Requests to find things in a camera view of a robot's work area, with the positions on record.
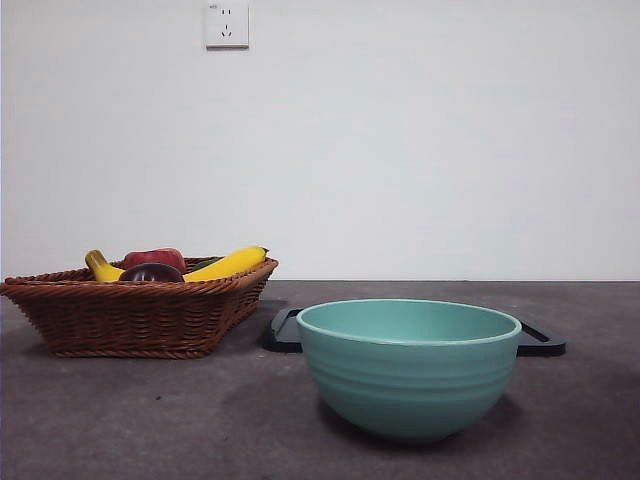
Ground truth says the teal ribbed bowl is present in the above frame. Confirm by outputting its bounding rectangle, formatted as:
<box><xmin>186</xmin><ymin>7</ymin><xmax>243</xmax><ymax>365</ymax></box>
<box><xmin>295</xmin><ymin>298</ymin><xmax>523</xmax><ymax>442</ymax></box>

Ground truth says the dark red plum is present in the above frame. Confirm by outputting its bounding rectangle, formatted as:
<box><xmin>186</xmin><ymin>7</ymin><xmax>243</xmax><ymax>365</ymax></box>
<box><xmin>117</xmin><ymin>262</ymin><xmax>184</xmax><ymax>284</ymax></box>

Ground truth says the yellow banana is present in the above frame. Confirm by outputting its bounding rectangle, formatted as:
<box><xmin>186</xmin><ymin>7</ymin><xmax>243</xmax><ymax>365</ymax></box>
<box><xmin>84</xmin><ymin>245</ymin><xmax>270</xmax><ymax>284</ymax></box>

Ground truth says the dark green rectangular tray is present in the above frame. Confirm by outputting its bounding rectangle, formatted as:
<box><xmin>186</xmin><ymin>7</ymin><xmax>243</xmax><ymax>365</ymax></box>
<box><xmin>259</xmin><ymin>307</ymin><xmax>569</xmax><ymax>358</ymax></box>

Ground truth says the green avocado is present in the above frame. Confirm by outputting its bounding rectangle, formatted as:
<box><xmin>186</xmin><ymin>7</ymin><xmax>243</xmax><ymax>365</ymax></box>
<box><xmin>188</xmin><ymin>256</ymin><xmax>224</xmax><ymax>274</ymax></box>

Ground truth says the red apple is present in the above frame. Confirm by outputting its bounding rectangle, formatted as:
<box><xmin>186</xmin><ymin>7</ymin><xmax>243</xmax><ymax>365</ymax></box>
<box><xmin>123</xmin><ymin>247</ymin><xmax>186</xmax><ymax>275</ymax></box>

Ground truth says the brown wicker basket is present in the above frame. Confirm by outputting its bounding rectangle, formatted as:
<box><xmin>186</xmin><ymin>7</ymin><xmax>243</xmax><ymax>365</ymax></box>
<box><xmin>0</xmin><ymin>257</ymin><xmax>280</xmax><ymax>359</ymax></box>

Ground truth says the white wall socket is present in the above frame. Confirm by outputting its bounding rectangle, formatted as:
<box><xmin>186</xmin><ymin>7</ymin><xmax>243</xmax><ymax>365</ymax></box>
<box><xmin>205</xmin><ymin>1</ymin><xmax>250</xmax><ymax>50</ymax></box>

